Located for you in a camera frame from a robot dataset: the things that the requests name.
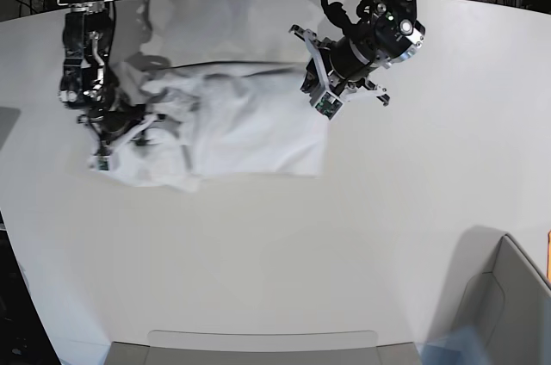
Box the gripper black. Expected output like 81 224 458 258
300 37 373 94
88 104 145 141

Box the white T-shirt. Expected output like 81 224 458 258
88 62 329 192

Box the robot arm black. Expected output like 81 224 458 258
290 0 425 100
57 0 145 145

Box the grey tray at bottom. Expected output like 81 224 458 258
105 330 421 364

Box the grey box at right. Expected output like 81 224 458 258
455 234 550 364

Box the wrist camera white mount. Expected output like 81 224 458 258
289 25 390 120
77 111 166 172

